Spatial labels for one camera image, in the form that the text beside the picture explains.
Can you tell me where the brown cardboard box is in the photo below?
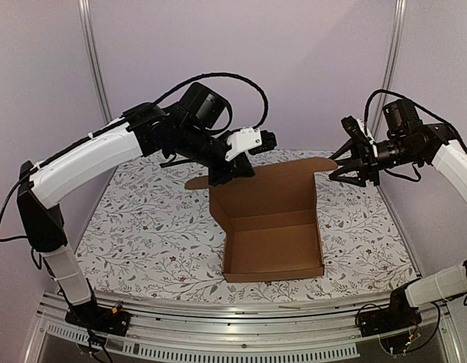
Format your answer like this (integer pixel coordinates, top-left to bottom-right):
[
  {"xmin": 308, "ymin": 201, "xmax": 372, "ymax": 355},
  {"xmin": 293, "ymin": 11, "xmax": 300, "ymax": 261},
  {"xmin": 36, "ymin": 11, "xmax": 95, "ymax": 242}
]
[{"xmin": 185, "ymin": 157, "xmax": 337, "ymax": 283}]

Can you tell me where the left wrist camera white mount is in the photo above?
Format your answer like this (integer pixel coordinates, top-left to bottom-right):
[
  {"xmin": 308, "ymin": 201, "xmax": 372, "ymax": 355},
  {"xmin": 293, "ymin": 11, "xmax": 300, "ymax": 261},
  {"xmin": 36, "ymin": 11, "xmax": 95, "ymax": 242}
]
[{"xmin": 225, "ymin": 127, "xmax": 277, "ymax": 161}]

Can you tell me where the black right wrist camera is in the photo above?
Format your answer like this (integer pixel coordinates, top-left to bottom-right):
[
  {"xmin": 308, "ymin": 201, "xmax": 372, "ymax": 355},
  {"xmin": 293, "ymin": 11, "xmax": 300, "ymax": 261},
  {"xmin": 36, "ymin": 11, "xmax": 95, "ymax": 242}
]
[{"xmin": 341, "ymin": 116, "xmax": 377, "ymax": 154}]

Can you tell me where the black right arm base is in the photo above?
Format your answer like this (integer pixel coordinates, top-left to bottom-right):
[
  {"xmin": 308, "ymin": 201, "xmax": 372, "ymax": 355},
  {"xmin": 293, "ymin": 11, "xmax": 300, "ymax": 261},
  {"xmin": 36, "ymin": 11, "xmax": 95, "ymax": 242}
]
[{"xmin": 354, "ymin": 298, "xmax": 422, "ymax": 337}]

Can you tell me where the aluminium front rail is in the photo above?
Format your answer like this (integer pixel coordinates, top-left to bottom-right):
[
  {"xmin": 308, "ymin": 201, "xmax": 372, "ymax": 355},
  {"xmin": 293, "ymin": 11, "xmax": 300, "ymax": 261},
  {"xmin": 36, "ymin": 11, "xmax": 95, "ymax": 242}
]
[{"xmin": 24, "ymin": 293, "xmax": 465, "ymax": 362}]

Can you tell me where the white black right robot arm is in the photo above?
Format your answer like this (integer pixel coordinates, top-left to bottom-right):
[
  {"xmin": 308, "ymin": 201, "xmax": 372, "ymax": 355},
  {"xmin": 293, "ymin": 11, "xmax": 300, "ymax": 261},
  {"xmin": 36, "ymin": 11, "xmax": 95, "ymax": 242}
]
[{"xmin": 329, "ymin": 92, "xmax": 467, "ymax": 330}]

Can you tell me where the right aluminium frame post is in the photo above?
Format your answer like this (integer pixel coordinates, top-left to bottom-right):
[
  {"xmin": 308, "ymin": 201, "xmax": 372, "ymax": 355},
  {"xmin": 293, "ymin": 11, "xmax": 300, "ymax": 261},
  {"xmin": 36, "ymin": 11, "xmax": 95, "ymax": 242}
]
[{"xmin": 372, "ymin": 0, "xmax": 407, "ymax": 137}]

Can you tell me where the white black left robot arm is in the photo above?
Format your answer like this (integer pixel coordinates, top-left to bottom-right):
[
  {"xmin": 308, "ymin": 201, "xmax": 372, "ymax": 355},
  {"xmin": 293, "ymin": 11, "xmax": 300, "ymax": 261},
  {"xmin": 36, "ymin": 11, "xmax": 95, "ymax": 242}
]
[{"xmin": 17, "ymin": 82, "xmax": 263, "ymax": 328}]

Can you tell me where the floral white table mat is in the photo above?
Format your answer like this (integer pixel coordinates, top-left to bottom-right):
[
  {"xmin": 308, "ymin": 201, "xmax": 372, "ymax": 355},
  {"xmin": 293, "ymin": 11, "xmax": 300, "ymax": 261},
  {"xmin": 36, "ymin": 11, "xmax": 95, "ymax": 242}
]
[{"xmin": 76, "ymin": 155, "xmax": 418, "ymax": 304}]

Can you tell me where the left aluminium frame post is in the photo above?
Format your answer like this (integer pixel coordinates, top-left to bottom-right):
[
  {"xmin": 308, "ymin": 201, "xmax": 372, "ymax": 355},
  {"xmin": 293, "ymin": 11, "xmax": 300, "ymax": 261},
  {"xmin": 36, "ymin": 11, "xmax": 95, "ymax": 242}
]
[{"xmin": 77, "ymin": 0, "xmax": 113, "ymax": 124}]

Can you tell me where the aluminium frame post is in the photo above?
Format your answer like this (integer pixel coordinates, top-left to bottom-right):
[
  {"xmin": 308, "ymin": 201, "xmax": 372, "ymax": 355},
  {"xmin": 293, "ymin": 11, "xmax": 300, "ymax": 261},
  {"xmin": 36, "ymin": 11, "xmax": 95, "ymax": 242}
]
[
  {"xmin": 77, "ymin": 0, "xmax": 113, "ymax": 124},
  {"xmin": 372, "ymin": 0, "xmax": 407, "ymax": 137}
]

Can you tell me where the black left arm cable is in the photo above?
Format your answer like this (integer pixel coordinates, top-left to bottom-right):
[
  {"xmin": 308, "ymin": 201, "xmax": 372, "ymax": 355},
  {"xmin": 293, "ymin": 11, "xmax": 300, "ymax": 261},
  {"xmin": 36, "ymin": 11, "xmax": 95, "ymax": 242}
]
[{"xmin": 153, "ymin": 72, "xmax": 271, "ymax": 129}]

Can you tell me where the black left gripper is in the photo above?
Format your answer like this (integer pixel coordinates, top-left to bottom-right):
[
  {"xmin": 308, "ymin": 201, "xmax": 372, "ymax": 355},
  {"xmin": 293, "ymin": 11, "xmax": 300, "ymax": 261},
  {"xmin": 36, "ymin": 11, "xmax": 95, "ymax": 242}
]
[{"xmin": 175, "ymin": 123, "xmax": 255, "ymax": 187}]

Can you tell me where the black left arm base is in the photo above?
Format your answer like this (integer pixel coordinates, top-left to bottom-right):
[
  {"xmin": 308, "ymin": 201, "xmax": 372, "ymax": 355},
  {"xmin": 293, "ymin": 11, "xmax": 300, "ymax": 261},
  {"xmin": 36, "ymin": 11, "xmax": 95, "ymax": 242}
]
[{"xmin": 65, "ymin": 301, "xmax": 131, "ymax": 337}]

